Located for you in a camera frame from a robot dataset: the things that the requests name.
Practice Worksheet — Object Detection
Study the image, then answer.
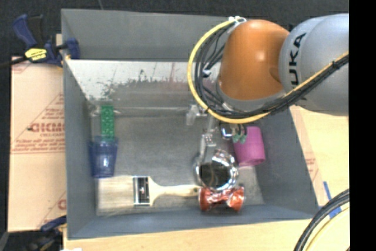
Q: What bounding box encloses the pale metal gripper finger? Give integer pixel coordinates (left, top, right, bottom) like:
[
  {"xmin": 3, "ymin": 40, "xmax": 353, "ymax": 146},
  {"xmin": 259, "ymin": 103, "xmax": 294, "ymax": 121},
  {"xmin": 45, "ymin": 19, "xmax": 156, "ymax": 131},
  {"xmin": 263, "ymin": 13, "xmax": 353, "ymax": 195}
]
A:
[
  {"xmin": 199, "ymin": 133, "xmax": 217, "ymax": 164},
  {"xmin": 186, "ymin": 103, "xmax": 208, "ymax": 126}
]

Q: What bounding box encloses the purple cup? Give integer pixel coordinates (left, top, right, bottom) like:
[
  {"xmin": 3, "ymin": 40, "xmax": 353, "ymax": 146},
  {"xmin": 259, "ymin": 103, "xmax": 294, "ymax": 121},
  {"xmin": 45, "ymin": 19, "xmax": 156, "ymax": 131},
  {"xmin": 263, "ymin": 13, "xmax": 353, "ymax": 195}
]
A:
[{"xmin": 232, "ymin": 125, "xmax": 267, "ymax": 167}]

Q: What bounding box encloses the grey metal bin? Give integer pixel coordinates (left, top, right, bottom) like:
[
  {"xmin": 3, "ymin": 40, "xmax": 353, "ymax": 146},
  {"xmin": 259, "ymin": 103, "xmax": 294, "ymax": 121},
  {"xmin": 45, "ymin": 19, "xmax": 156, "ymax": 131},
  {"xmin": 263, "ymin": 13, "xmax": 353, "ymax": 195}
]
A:
[{"xmin": 60, "ymin": 8, "xmax": 321, "ymax": 240}]

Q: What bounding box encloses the crushed red can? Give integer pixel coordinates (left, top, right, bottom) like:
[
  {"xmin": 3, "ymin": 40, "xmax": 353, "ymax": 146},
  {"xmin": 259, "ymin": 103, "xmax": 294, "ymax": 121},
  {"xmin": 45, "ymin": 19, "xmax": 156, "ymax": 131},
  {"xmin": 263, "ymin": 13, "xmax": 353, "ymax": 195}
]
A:
[{"xmin": 199, "ymin": 185, "xmax": 246, "ymax": 213}]

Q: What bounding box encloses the green bumpy flat block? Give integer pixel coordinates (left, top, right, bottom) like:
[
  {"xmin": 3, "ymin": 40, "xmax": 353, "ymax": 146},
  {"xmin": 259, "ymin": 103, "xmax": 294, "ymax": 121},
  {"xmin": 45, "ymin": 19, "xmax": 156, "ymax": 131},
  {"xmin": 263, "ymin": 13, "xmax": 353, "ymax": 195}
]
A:
[{"xmin": 100, "ymin": 105, "xmax": 116, "ymax": 139}]

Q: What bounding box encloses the blue translucent cup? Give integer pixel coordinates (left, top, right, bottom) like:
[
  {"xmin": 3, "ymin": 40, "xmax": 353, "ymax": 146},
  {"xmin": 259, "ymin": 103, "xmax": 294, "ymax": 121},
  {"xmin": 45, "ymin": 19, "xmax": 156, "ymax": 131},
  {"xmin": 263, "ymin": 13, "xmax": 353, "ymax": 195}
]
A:
[{"xmin": 89, "ymin": 135, "xmax": 119, "ymax": 179}]

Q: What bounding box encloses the brown cardboard board, red print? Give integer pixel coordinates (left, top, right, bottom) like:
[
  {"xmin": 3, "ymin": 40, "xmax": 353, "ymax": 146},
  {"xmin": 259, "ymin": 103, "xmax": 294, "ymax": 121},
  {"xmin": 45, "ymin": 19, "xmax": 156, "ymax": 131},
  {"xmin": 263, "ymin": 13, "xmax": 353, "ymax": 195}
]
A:
[{"xmin": 7, "ymin": 54, "xmax": 350, "ymax": 233}]

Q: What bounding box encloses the wooden handled paintbrush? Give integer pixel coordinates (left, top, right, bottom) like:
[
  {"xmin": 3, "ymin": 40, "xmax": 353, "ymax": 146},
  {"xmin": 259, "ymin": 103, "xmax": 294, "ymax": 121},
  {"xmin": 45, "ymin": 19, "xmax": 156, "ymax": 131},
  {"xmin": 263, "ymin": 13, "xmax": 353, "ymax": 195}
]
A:
[{"xmin": 95, "ymin": 175, "xmax": 202, "ymax": 216}]

